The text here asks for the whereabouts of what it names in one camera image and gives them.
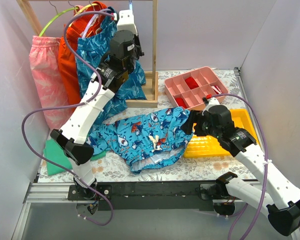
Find blue shark print shorts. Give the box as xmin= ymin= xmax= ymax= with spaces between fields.
xmin=87 ymin=107 xmax=193 ymax=174

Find pale blue hanger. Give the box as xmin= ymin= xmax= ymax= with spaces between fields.
xmin=128 ymin=0 xmax=133 ymax=12

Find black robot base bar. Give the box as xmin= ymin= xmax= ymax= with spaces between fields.
xmin=67 ymin=181 xmax=247 ymax=217

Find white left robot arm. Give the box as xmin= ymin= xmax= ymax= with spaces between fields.
xmin=50 ymin=30 xmax=143 ymax=200

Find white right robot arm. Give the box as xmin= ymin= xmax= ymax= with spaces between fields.
xmin=181 ymin=105 xmax=300 ymax=236

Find teal leaf print shorts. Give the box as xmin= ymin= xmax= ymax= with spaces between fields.
xmin=75 ymin=16 xmax=146 ymax=128

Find translucent white hanger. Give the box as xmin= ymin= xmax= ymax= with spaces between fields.
xmin=80 ymin=6 xmax=114 ymax=39

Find yellow hanger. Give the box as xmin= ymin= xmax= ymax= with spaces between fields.
xmin=69 ymin=1 xmax=100 ymax=32

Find orange shorts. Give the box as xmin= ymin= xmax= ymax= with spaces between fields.
xmin=57 ymin=1 xmax=108 ymax=105

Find green hanger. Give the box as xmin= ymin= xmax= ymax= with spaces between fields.
xmin=38 ymin=6 xmax=80 ymax=38

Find pink patterned shorts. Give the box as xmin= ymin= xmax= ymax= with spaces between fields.
xmin=28 ymin=35 xmax=76 ymax=130

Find red cloth in corner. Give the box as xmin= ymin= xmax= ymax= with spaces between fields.
xmin=175 ymin=97 xmax=187 ymax=109

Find yellow plastic tray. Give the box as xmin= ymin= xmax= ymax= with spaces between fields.
xmin=183 ymin=108 xmax=262 ymax=159

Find pink divided organizer box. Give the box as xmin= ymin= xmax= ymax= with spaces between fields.
xmin=164 ymin=66 xmax=229 ymax=110

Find red white striped cloth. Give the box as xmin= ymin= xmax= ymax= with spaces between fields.
xmin=211 ymin=85 xmax=223 ymax=95

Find red rolled cloth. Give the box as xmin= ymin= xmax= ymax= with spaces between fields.
xmin=184 ymin=76 xmax=199 ymax=90

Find floral table mat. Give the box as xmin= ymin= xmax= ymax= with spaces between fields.
xmin=36 ymin=69 xmax=255 ymax=183

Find wooden clothes rack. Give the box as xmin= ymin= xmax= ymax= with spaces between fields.
xmin=17 ymin=0 xmax=159 ymax=108

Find green folded cloth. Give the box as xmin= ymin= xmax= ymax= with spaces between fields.
xmin=43 ymin=138 xmax=107 ymax=176

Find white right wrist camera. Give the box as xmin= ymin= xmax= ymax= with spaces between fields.
xmin=202 ymin=94 xmax=220 ymax=112

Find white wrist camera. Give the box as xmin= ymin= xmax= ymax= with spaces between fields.
xmin=113 ymin=9 xmax=138 ymax=36
xmin=202 ymin=94 xmax=220 ymax=112

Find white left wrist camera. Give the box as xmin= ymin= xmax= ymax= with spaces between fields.
xmin=113 ymin=9 xmax=138 ymax=36

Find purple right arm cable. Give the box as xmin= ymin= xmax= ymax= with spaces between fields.
xmin=209 ymin=93 xmax=270 ymax=240

